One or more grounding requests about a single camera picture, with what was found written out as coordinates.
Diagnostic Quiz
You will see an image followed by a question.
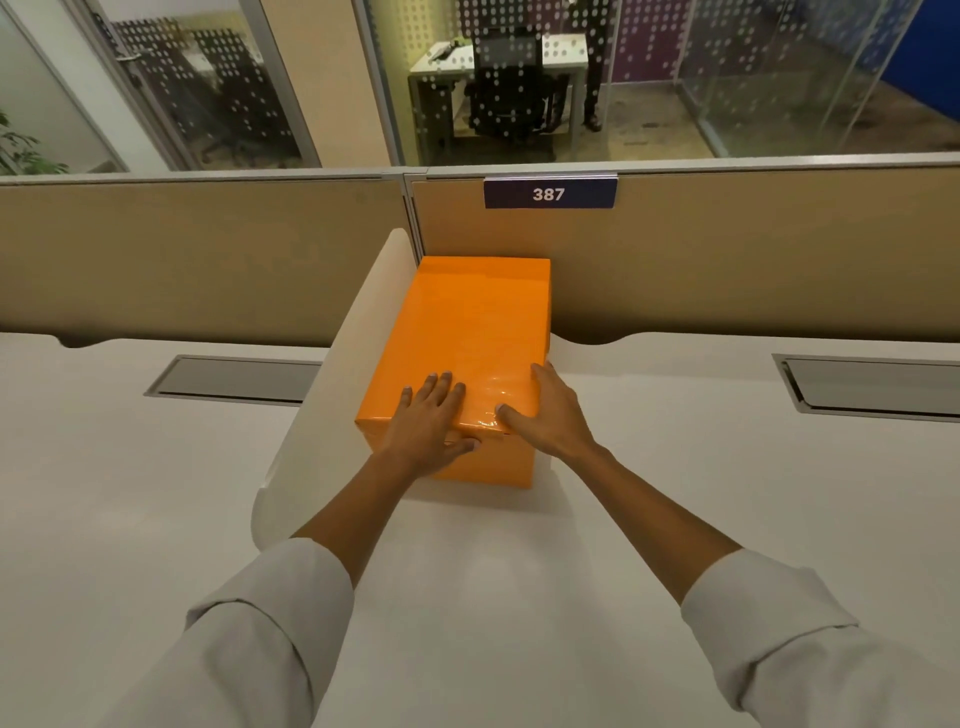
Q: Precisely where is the person's left hand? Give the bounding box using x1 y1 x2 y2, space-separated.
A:
372 371 481 479

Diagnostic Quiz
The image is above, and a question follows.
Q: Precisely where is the person's right hand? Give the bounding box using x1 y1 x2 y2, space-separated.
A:
494 361 605 464

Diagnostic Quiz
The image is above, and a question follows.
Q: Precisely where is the orange box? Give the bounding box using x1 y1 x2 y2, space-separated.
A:
431 341 554 490

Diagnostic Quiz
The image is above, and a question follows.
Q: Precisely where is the orange box lid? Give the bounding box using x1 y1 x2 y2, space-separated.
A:
354 255 553 451

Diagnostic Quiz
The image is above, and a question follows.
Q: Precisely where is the person's left forearm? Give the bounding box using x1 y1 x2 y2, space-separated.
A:
97 449 421 728

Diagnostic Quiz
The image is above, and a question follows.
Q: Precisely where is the person's right forearm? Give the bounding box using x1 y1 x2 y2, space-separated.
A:
577 442 960 728

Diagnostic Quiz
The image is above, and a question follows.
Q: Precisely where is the white curved desk divider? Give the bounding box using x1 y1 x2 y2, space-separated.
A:
251 227 418 553

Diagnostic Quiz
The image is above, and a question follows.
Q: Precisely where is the dark blue number sign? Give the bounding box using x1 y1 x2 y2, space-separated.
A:
483 173 619 211

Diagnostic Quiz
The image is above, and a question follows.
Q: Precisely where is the wide beige partition panel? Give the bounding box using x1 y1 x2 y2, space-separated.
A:
404 153 960 348

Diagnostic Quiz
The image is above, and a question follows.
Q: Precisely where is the white neighbouring table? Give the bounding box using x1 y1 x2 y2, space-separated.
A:
0 332 331 728

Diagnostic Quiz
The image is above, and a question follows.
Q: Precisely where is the black office chair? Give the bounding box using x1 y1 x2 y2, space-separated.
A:
463 27 560 144

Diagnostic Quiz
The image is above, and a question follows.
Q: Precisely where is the white office desk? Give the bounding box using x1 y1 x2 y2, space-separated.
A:
408 33 590 163

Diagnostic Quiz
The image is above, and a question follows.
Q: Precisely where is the dotted glass door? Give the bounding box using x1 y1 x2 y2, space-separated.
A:
83 0 322 172

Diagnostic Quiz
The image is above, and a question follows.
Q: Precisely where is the green plant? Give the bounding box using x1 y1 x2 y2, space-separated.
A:
0 110 70 176

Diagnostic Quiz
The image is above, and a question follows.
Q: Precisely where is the grey cable tray cover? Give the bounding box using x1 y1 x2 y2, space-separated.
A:
143 354 322 407
772 353 960 424

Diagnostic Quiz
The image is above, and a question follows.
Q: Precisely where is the dotted glass wall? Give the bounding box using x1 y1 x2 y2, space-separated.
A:
352 0 925 168

